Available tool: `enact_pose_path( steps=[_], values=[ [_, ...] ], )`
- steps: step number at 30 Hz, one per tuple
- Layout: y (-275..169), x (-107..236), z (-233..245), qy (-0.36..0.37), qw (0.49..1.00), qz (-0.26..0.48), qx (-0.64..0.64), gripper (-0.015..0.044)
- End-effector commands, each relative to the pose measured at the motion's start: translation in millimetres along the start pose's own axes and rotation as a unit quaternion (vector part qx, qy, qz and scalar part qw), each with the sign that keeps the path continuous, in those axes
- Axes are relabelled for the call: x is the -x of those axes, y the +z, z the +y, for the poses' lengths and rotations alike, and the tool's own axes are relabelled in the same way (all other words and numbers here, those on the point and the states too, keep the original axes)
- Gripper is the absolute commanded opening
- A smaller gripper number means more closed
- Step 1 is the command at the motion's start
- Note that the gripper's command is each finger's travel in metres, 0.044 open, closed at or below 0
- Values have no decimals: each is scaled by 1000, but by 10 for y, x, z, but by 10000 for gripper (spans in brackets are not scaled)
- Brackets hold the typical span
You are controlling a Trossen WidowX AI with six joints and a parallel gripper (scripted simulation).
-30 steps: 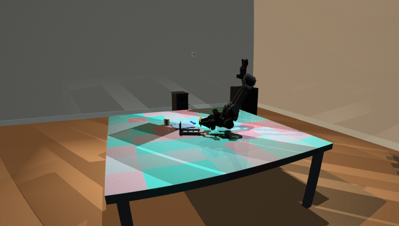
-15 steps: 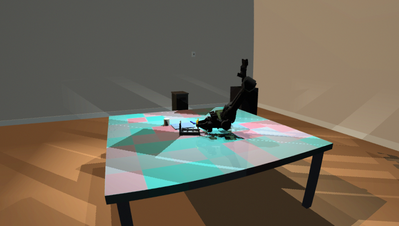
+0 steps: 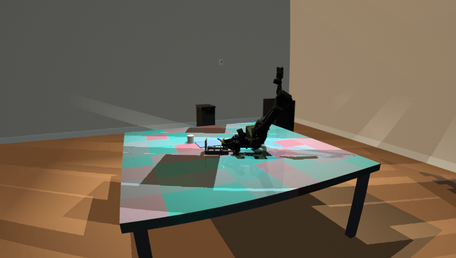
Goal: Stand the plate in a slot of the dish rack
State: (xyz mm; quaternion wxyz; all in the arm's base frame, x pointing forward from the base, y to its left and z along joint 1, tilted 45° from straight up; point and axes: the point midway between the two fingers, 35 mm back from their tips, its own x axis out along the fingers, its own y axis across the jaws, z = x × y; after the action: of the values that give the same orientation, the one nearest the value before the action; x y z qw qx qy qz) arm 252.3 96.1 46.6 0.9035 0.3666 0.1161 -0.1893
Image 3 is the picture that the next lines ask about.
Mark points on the light blue flat mat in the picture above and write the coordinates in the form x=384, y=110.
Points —
x=210, y=143

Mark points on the white dish rack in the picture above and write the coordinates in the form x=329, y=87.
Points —
x=215, y=150

